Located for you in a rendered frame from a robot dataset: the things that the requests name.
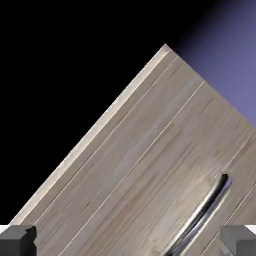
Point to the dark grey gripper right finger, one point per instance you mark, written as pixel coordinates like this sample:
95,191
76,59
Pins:
240,242

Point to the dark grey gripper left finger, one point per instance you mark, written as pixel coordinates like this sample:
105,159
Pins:
14,242

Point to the light wood cabinet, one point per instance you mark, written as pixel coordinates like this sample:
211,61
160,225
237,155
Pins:
120,152

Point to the light wood drawer front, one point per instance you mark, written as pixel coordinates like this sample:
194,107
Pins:
150,180
240,215

